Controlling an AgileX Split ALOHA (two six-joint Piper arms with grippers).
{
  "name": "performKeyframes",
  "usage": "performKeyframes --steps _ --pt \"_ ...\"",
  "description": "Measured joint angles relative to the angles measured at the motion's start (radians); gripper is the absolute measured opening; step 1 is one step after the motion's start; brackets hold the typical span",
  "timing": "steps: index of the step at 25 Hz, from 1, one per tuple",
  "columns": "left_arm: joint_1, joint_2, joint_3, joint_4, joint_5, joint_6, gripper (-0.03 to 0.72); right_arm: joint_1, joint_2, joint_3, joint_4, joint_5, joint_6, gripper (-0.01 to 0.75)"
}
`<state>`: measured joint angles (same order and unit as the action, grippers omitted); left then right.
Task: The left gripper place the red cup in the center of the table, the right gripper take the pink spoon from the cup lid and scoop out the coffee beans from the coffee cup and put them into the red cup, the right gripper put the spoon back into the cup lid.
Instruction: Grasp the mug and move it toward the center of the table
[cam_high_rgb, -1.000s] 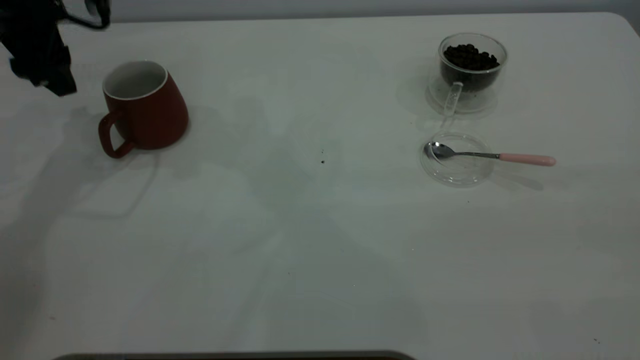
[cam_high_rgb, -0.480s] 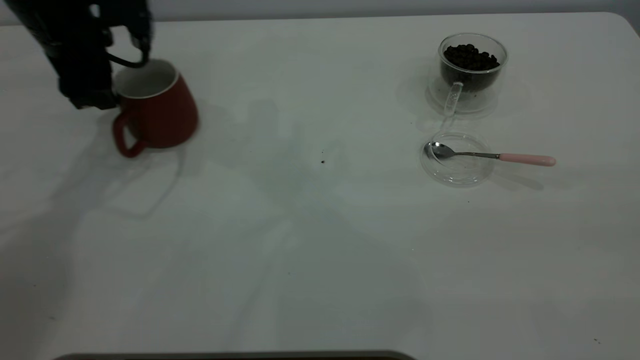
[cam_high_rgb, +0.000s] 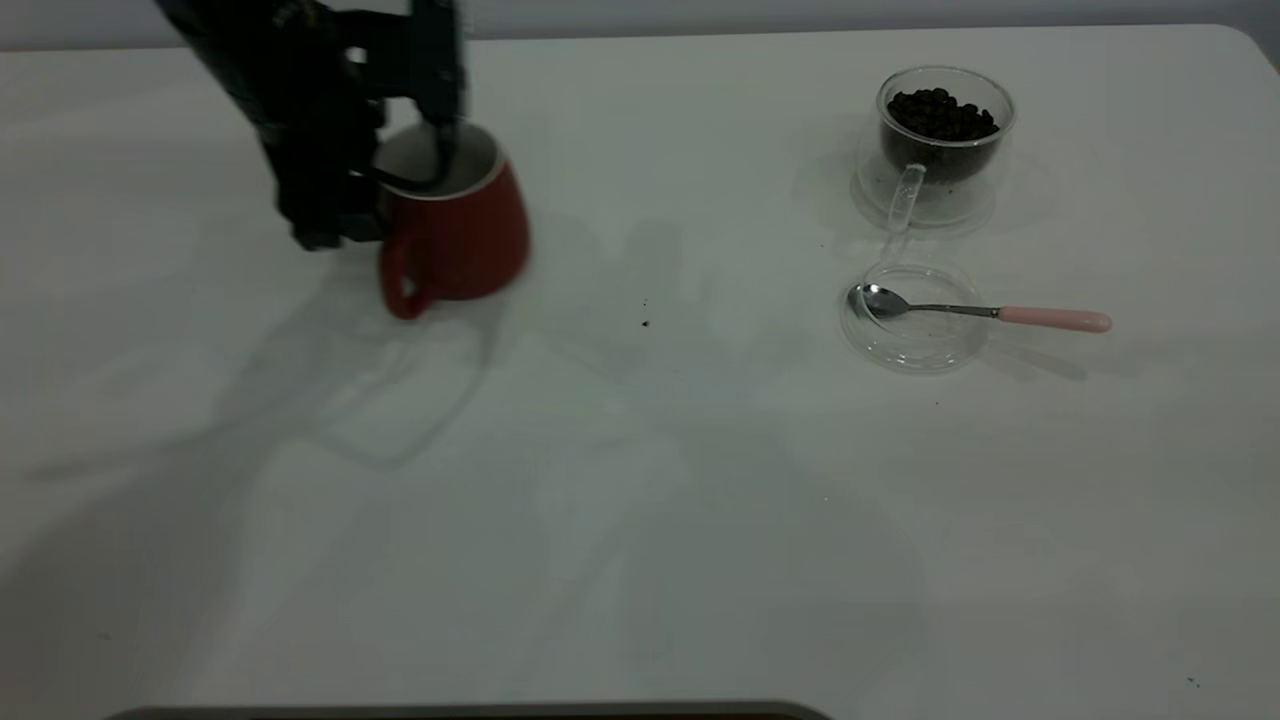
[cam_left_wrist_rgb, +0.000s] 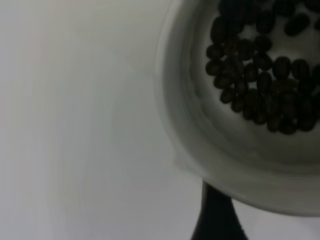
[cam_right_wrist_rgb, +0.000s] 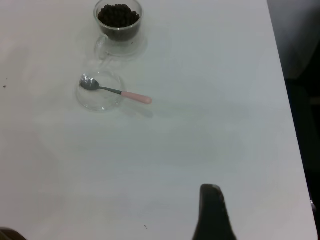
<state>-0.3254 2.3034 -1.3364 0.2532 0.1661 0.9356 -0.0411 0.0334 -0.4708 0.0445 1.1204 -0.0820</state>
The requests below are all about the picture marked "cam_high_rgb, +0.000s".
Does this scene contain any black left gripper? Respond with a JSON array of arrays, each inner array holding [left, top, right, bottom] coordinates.
[[155, 0, 467, 251]]

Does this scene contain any red ceramic mug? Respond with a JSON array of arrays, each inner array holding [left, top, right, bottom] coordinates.
[[375, 120, 533, 321]]

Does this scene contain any metal spoon with pink handle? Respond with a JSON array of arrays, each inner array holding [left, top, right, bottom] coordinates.
[[848, 283, 1113, 334]]

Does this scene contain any clear glass cup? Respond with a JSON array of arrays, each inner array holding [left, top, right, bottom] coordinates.
[[850, 65, 1018, 236]]

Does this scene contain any coffee beans pile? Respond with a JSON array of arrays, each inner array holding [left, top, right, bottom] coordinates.
[[885, 88, 1001, 186]]

